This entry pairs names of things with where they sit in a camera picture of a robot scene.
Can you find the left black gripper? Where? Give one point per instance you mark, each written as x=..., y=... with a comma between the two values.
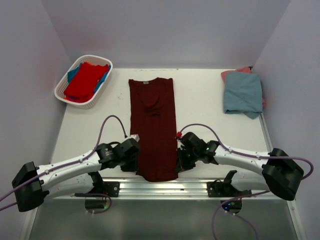
x=134, y=167

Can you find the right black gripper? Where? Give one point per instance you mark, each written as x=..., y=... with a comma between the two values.
x=182, y=165

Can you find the dark maroon t shirt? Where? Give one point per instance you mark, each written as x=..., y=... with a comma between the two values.
x=153, y=119

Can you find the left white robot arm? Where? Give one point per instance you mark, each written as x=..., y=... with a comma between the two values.
x=79, y=175

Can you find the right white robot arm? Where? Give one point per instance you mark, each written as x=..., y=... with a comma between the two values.
x=267, y=171

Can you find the folded grey-blue t shirt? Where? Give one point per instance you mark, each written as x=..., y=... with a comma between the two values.
x=243, y=94

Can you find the bright red t shirt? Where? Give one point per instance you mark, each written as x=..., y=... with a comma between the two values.
x=85, y=81

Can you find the white plastic laundry basket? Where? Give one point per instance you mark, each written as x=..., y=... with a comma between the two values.
x=85, y=102

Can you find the folded pink t shirt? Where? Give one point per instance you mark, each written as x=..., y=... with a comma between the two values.
x=246, y=69

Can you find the blue t shirt in basket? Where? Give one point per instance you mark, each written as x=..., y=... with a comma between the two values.
x=71, y=74

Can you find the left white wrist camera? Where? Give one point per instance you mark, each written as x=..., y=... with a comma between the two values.
x=134, y=137

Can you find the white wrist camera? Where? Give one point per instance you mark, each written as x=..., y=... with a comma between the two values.
x=178, y=136
x=134, y=137

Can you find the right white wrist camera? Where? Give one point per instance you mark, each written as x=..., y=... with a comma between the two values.
x=178, y=136

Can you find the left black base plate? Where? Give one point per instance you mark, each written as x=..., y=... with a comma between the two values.
x=110, y=188

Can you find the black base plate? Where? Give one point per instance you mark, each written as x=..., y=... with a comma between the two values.
x=110, y=188
x=219, y=189

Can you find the aluminium mounting rail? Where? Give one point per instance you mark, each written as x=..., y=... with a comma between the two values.
x=137, y=188

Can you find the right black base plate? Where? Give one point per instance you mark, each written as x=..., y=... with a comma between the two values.
x=219, y=189

